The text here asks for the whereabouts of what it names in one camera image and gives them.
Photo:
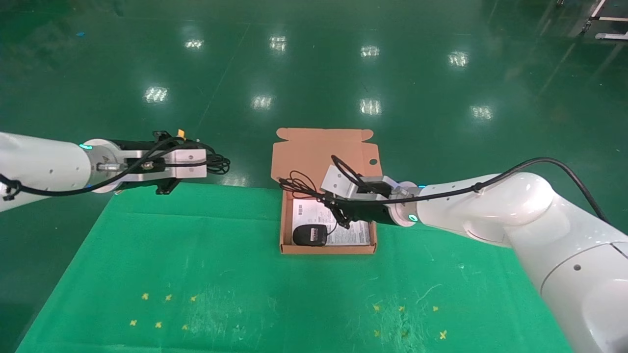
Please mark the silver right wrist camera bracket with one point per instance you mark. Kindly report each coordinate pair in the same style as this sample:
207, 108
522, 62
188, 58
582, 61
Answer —
338, 181

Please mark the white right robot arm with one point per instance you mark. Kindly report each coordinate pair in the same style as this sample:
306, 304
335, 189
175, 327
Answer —
515, 211

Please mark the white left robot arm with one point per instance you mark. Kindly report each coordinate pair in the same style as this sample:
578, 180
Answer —
44, 169

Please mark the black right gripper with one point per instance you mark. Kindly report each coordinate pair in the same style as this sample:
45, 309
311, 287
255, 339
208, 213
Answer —
370, 212

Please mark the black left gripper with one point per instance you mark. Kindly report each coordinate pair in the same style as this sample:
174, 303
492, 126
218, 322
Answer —
147, 144

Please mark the open brown cardboard box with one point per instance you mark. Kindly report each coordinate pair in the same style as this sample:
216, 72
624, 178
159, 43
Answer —
304, 152

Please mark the white printed instruction sheet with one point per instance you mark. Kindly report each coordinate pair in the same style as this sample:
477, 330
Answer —
354, 238

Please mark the green table cloth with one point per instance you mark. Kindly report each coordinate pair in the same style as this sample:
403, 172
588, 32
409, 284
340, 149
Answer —
274, 294

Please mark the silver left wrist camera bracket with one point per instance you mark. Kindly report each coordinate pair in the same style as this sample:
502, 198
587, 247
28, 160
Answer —
189, 164

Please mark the white metal frame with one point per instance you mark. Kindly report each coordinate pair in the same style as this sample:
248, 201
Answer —
606, 19

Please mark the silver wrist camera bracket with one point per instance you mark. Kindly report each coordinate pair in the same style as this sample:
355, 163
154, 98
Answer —
189, 164
338, 181

